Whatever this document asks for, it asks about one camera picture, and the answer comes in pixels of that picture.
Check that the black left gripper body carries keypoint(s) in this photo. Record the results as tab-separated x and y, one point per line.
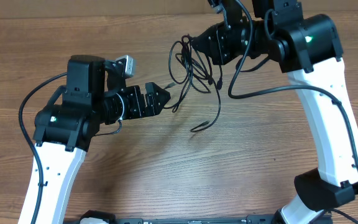
132	107

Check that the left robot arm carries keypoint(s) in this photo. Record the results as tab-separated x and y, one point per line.
95	93

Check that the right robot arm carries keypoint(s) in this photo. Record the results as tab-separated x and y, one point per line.
309	51

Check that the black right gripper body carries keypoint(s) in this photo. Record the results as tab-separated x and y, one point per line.
235	45

